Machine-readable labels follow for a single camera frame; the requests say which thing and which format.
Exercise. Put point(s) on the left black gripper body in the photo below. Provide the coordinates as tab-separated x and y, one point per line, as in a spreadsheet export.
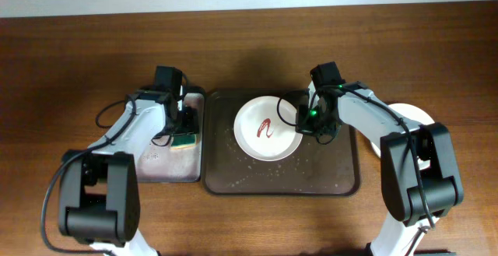
189	122

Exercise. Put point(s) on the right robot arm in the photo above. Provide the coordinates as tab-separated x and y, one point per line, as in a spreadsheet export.
420	179

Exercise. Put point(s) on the green yellow sponge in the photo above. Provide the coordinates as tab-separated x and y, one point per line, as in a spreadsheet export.
184	141

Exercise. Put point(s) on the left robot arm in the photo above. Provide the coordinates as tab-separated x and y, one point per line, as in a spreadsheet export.
98	200

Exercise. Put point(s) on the pink plate with red stain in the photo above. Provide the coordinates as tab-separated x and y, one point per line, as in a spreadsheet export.
260	131

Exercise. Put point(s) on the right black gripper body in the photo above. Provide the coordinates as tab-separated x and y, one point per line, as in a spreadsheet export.
313	120

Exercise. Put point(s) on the small wet sponge tray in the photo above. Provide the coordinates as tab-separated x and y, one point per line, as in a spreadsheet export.
161	164

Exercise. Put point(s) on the large brown serving tray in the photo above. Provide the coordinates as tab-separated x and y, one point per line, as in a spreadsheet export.
312	169

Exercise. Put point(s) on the cream plate with red stain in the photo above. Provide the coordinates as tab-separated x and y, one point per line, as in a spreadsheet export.
413	113

